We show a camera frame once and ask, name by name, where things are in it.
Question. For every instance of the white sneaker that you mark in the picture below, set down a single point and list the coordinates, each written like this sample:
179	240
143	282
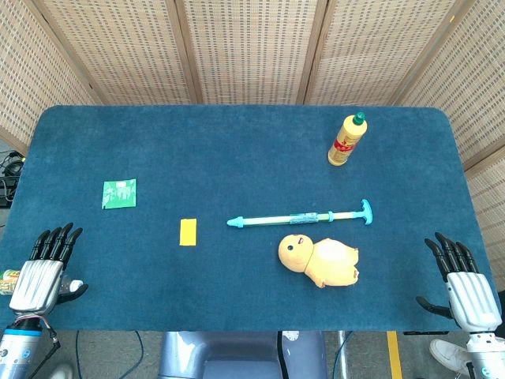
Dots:
447	353

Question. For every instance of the silver metal table leg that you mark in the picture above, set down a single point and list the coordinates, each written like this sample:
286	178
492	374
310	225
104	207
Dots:
342	355

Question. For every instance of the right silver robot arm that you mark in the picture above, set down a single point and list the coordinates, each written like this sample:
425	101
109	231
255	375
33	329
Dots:
487	355

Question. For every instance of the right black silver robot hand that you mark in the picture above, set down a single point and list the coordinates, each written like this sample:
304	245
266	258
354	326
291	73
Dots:
471	296

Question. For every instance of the green square sachet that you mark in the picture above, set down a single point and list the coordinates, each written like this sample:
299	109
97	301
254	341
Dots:
119	194

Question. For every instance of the yellow plush duck toy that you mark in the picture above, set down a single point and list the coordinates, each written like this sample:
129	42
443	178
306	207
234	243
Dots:
327	260

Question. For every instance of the woven bamboo screen panel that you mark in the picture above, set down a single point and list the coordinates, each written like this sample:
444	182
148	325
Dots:
491	205
118	51
473	98
252	51
371	51
31	79

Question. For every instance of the yellow bottle green cap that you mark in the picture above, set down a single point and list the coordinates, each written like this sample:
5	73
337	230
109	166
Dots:
346	142

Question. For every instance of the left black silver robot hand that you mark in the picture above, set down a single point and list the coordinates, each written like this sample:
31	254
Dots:
37	284

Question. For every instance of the blue carpet table cover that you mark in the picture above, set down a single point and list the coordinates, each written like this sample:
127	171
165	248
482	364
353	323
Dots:
236	158

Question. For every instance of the orange label drink bottle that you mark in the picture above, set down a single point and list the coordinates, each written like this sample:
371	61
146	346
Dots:
8	282

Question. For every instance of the cyan toy water pump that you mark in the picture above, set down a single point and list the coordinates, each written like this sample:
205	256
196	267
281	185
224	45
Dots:
276	219

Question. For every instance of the yellow rectangular card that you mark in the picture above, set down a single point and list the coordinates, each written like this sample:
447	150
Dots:
188	232

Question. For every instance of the blue grey robot torso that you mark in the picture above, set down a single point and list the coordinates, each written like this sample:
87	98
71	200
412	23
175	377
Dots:
236	355

